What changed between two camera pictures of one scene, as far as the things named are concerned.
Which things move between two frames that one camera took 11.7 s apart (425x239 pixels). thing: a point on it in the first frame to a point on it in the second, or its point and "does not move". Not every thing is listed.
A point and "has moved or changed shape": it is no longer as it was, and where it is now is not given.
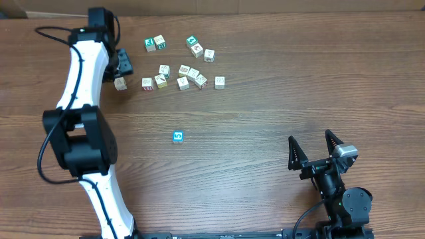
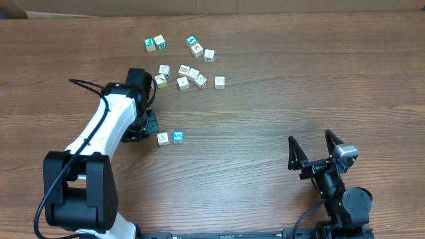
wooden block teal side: (165, 70) does not move
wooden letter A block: (120, 83) has moved or changed shape
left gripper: (126, 68) to (152, 125)
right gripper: (298, 157) does not move
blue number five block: (178, 136) does not move
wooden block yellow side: (161, 81) does not move
